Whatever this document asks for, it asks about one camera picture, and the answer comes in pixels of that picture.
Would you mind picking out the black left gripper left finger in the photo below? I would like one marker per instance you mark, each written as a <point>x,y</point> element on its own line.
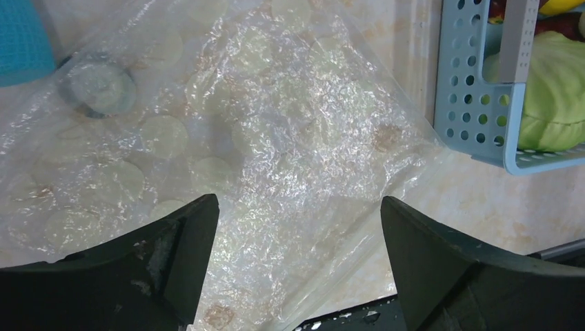
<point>148,279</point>

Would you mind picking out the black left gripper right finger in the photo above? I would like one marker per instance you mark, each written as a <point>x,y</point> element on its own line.
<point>448,280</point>

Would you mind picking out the green cabbage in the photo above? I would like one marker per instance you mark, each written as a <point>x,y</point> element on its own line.
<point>553,110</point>

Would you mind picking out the clear zip top bag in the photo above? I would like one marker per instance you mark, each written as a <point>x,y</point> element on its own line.
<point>287,117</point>

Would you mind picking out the dark red apple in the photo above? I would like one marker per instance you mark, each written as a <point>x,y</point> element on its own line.
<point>566,24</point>

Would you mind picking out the yellow pear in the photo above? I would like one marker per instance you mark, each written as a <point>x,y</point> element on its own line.
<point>555,7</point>

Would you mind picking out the light blue plastic basket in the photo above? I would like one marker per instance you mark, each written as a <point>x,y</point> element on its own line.
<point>481,80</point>

